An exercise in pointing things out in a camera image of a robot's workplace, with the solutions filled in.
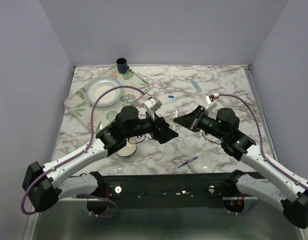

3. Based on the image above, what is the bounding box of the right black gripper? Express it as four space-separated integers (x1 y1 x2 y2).
174 104 227 141

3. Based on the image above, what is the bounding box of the floral serving tray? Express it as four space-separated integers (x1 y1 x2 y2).
64 64 151 133

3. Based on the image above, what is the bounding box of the blue gel pen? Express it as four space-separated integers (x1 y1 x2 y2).
177 156 199 169

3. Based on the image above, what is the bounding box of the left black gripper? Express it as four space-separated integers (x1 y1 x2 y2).
125 108 179 144

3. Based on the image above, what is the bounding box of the white marker red tip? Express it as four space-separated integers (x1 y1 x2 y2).
172 108 178 131

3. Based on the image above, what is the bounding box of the dark blue mug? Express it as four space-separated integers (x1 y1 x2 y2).
116 57 130 75

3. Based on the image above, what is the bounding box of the white dark-rimmed bowl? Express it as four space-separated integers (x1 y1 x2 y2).
116 137 137 158

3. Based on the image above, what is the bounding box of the white blue-rimmed plate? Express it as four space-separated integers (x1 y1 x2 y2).
85 77 123 107

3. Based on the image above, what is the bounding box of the light blue marker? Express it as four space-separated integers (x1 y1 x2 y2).
191 79 202 93

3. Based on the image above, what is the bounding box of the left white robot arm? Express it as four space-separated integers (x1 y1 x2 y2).
21 106 179 215

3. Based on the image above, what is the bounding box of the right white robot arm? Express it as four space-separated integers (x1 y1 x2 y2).
173 106 308 229

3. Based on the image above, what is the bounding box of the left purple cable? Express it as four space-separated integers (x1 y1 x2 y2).
20 85 155 216

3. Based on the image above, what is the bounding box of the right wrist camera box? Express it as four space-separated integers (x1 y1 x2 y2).
205 93 220 113

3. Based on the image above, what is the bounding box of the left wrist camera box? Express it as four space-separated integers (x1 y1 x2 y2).
143 97 162 113

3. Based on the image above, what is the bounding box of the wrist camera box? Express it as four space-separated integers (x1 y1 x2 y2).
143 97 162 113
205 93 220 113

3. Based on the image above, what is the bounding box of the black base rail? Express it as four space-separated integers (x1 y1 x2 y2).
91 170 245 209

